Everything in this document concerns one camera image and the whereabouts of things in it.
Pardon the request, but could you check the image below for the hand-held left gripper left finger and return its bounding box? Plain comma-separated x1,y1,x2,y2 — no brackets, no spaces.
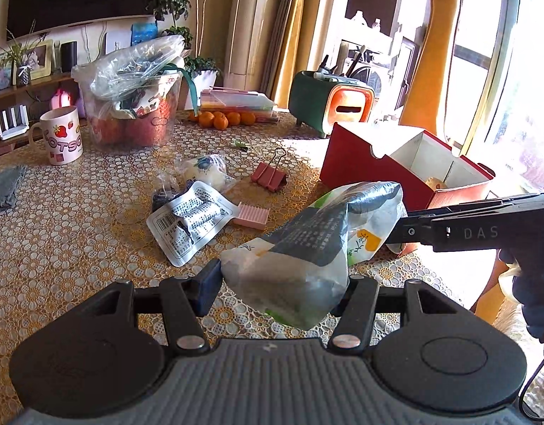
95,259,222,357

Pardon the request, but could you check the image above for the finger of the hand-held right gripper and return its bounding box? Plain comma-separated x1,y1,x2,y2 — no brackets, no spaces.
386,212,437,247
405,190,544,221

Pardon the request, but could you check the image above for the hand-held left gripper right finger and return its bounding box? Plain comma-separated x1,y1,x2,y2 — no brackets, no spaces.
327,273,454,350

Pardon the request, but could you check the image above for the white blister battery pack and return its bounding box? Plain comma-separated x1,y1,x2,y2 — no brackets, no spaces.
146,181,241,267

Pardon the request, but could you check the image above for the white grey plastic snack bag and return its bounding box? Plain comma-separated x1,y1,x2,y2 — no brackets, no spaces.
221,181,408,332

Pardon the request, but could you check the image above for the red cardboard box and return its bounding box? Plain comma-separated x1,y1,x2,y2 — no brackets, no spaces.
318,121,497,258

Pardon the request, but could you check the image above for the dark snack packet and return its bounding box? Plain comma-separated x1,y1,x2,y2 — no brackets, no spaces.
151,172,188,213

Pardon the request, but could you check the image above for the pink binder clip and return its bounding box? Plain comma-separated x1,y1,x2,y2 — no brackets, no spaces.
251,147,289,194

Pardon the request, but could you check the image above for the yellow lace-covered desktop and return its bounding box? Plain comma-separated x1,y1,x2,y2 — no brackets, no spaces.
0,108,476,412

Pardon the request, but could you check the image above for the person's right hand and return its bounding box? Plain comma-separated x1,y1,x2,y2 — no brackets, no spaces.
497,247,544,357

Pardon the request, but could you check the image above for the clear packet with white bun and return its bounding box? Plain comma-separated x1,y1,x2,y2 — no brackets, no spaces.
174,153,237,196

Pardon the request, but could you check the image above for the window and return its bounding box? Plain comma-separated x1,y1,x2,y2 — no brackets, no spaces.
449,0,544,178

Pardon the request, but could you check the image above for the green orange tissue box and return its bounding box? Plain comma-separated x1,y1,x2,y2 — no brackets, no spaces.
288,71,376,139

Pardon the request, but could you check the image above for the clear plastic bin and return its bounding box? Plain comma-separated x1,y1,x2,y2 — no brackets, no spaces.
79,75,181,155

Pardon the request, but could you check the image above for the paint brush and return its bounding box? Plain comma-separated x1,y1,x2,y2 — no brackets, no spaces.
345,45,365,78

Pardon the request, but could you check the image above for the plant in white pot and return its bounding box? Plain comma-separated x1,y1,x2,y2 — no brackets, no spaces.
183,55,221,111

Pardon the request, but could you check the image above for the white strawberry print mug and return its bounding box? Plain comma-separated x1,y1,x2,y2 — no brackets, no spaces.
29,106,83,166

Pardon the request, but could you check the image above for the grey cloth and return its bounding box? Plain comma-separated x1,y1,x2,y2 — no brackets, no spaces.
0,166,28,215

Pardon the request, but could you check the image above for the yellow curtain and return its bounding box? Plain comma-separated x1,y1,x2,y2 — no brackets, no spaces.
260,0,339,98

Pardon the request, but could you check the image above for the clear plastic bag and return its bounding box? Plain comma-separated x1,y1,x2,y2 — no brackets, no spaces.
72,34,186,102

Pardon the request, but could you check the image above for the white router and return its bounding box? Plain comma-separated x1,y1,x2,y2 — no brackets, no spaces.
0,104,31,141

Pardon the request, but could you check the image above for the standing air conditioner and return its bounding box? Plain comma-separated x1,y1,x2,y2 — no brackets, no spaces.
223,0,284,91

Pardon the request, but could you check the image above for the blue calendar card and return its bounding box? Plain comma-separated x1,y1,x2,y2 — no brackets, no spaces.
131,22,158,46

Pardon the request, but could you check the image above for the wooden cabinet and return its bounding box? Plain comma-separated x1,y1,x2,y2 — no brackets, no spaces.
0,71,84,151

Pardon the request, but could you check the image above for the white board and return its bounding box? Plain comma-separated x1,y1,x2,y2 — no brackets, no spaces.
104,27,133,54

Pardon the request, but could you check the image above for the black speaker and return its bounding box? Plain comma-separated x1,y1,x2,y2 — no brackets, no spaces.
60,41,78,74

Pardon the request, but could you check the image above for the black cable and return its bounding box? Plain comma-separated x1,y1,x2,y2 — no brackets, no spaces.
517,354,544,421

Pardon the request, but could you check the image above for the white photo frame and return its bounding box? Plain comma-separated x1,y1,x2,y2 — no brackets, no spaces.
15,40,55,87

